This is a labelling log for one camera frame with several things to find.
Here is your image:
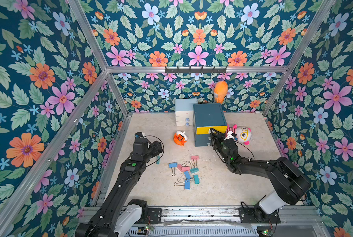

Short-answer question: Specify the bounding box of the teal binder clip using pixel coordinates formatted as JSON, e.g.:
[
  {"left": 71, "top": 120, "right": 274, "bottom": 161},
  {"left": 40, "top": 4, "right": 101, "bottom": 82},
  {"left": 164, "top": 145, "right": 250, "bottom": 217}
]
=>
[
  {"left": 193, "top": 175, "right": 200, "bottom": 185},
  {"left": 190, "top": 168, "right": 199, "bottom": 173}
]

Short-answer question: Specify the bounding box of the blue binder clip bottom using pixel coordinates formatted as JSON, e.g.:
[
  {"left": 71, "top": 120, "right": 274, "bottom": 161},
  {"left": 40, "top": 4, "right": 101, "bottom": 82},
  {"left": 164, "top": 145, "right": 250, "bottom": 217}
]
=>
[{"left": 174, "top": 179, "right": 190, "bottom": 190}]

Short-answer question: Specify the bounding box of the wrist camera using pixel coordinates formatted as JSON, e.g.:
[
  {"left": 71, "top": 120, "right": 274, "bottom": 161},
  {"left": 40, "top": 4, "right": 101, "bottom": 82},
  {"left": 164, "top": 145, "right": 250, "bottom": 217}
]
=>
[
  {"left": 135, "top": 132, "right": 145, "bottom": 138},
  {"left": 224, "top": 131, "right": 237, "bottom": 140}
]

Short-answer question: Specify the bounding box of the yellow top drawer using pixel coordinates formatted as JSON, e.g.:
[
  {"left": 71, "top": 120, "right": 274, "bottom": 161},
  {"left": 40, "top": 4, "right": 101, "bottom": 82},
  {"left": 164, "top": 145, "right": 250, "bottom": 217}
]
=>
[{"left": 195, "top": 125, "right": 227, "bottom": 135}]

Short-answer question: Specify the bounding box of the white pink striped plush toy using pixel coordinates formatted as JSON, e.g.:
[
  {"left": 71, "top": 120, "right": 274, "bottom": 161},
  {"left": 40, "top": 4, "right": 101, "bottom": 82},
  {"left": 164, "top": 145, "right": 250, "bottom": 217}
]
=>
[{"left": 226, "top": 124, "right": 252, "bottom": 145}]

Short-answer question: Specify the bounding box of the light blue small drawer unit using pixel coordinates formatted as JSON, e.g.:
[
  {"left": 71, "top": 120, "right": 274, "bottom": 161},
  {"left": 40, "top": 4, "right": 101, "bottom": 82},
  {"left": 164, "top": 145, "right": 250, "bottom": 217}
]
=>
[{"left": 175, "top": 98, "right": 198, "bottom": 126}]

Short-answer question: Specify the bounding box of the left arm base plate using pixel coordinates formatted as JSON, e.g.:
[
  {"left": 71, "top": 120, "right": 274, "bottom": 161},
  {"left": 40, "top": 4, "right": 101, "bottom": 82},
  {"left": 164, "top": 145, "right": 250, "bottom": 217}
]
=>
[{"left": 135, "top": 208, "right": 162, "bottom": 225}]

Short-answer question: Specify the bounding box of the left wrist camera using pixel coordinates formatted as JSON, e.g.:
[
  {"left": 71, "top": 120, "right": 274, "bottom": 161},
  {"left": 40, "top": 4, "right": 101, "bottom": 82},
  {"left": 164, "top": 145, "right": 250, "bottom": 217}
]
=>
[{"left": 135, "top": 132, "right": 145, "bottom": 138}]

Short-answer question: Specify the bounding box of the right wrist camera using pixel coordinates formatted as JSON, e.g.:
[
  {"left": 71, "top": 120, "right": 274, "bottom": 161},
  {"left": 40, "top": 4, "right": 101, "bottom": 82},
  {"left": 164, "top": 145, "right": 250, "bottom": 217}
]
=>
[{"left": 224, "top": 131, "right": 237, "bottom": 140}]

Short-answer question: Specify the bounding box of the teal drawer cabinet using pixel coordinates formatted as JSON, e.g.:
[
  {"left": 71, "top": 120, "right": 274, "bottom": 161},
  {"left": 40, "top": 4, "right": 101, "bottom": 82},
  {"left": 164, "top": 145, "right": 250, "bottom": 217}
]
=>
[{"left": 193, "top": 103, "right": 227, "bottom": 147}]

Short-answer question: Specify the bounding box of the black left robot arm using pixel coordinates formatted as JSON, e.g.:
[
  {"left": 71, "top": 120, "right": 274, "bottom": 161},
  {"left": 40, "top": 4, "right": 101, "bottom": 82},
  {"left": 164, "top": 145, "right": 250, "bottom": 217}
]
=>
[{"left": 75, "top": 132, "right": 165, "bottom": 237}]

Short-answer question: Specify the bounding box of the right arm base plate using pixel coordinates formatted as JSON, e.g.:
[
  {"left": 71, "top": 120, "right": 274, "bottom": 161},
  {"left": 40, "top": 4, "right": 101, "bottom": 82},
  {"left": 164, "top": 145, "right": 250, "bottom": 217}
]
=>
[{"left": 238, "top": 207, "right": 281, "bottom": 224}]

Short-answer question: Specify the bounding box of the orange plush toy on wall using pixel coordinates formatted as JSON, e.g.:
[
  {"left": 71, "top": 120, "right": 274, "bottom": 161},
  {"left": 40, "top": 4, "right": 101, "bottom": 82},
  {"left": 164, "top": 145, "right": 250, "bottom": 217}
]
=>
[{"left": 214, "top": 81, "right": 228, "bottom": 104}]

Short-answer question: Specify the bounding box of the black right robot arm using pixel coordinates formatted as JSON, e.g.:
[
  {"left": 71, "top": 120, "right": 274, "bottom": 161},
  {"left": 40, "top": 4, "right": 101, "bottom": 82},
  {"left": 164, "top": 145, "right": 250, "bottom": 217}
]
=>
[{"left": 210, "top": 128, "right": 311, "bottom": 220}]

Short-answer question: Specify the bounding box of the black hook rail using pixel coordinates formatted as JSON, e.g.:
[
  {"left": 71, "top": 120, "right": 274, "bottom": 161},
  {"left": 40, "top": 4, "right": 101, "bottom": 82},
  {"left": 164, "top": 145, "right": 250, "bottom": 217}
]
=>
[{"left": 164, "top": 66, "right": 227, "bottom": 74}]

